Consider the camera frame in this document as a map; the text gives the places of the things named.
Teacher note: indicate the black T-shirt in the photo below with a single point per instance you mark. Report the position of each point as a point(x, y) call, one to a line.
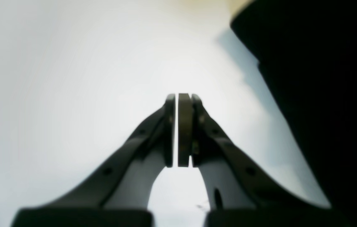
point(307, 53)

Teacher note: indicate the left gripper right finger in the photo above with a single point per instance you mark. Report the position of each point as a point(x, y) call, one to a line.
point(241, 193)

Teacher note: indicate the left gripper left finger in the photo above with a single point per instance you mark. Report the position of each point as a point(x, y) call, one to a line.
point(117, 193)

